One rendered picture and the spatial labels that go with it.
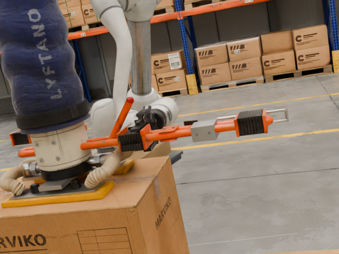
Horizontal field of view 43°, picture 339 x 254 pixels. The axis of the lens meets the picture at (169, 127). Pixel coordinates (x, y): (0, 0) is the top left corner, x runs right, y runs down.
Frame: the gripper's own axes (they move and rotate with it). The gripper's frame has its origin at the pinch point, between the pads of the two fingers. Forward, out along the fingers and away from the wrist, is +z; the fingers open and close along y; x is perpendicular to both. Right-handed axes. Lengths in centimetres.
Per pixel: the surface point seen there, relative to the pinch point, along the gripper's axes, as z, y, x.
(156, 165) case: -10.1, 13.0, 0.0
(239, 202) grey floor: -184, 108, -3
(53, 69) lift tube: 6.5, -24.7, 19.0
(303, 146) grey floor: -301, 108, -59
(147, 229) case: 16.4, 22.2, -2.3
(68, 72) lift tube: 1.3, -22.9, 17.0
